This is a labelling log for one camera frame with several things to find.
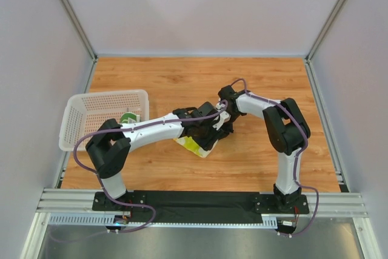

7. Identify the aluminium frame post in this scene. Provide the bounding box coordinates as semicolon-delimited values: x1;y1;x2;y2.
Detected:
305;0;367;61
41;0;98;61

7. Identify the white slotted cable duct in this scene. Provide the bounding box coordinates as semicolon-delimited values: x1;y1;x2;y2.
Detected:
48;214;278;228

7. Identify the aluminium front rail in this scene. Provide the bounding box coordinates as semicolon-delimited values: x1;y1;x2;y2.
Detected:
36;189;369;218

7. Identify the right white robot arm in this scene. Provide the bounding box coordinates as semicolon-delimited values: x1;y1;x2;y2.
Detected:
218;85;310;214

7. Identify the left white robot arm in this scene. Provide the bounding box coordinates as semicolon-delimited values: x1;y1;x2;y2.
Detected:
85;101;230;200

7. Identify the left aluminium frame post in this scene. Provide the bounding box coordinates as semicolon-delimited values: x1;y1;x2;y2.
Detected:
41;0;98;61

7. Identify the white perforated plastic basket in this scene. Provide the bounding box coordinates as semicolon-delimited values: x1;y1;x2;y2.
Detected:
59;89;149;152

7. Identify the right aluminium frame post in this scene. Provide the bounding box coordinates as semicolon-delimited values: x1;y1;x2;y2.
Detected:
305;0;367;61

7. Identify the lime yellow towel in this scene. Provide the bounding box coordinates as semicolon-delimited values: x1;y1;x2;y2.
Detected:
174;136;218;158

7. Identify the green dinosaur pattern towel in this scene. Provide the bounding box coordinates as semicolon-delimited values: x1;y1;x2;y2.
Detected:
119;112;141;124

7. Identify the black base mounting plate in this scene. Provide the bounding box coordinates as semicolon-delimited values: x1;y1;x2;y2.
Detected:
92;190;310;224

